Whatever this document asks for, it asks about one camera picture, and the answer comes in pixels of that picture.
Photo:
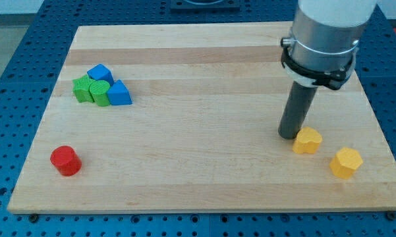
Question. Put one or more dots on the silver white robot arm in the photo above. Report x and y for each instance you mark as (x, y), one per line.
(321, 47)

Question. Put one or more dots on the yellow heart block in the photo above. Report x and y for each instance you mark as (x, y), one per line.
(308, 140)

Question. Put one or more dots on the green star block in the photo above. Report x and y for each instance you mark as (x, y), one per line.
(81, 89)

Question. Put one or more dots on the wooden board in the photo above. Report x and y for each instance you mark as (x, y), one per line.
(201, 133)

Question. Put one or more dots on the blue triangle block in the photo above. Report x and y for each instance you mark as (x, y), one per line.
(118, 94)

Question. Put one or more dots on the green cylinder block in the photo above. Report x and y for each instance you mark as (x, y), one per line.
(98, 90)

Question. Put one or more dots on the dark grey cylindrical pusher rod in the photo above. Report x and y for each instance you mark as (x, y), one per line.
(298, 103)

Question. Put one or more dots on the blue cube block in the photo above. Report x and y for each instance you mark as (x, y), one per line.
(101, 72)

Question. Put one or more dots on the red cylinder block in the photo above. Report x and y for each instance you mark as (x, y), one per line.
(65, 160)

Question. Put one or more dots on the yellow hexagon block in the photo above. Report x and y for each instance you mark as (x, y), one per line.
(345, 163)

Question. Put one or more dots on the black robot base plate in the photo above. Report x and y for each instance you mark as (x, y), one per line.
(192, 5)

